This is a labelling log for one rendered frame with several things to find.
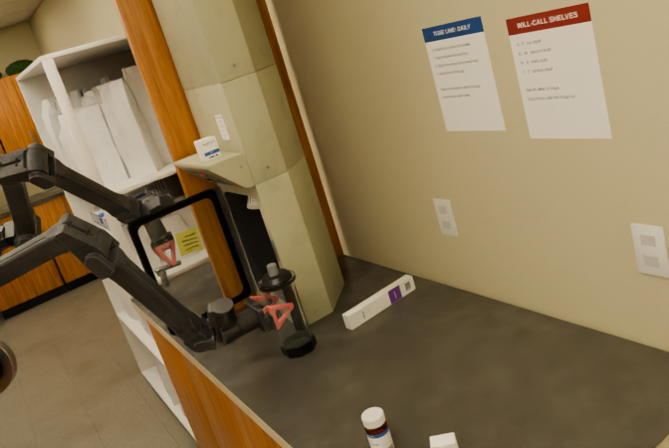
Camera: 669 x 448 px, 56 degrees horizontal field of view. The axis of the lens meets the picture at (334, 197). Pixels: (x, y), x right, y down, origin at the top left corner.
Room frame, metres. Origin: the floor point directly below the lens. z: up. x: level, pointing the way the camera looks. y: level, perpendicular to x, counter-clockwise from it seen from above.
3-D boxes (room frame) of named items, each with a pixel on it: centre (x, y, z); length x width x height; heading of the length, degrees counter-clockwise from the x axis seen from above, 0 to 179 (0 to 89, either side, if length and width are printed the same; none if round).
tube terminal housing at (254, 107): (1.95, 0.17, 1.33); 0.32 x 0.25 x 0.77; 28
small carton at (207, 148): (1.83, 0.31, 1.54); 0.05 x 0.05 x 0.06; 29
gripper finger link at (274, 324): (1.58, 0.24, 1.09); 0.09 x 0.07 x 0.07; 118
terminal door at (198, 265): (1.94, 0.50, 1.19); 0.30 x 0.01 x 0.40; 120
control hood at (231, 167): (1.86, 0.33, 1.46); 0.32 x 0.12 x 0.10; 28
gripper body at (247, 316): (1.58, 0.32, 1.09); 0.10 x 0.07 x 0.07; 28
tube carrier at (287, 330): (1.63, 0.22, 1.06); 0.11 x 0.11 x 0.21
